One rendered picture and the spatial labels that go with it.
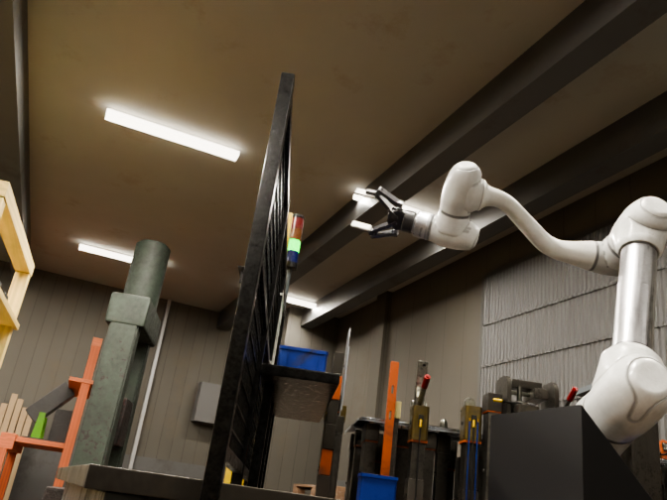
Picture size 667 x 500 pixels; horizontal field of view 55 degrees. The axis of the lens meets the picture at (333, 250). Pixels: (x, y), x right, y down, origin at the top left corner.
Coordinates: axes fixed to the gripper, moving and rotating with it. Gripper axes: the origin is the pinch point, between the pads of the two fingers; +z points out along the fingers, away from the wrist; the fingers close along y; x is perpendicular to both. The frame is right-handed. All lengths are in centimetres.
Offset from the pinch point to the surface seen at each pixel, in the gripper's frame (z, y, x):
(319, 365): -3, 36, -40
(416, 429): -39, 57, -37
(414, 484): -43, 66, -51
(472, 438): -57, 55, -35
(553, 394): -80, 46, -13
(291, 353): 7, 34, -40
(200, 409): 310, 754, 391
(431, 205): 9, 244, 376
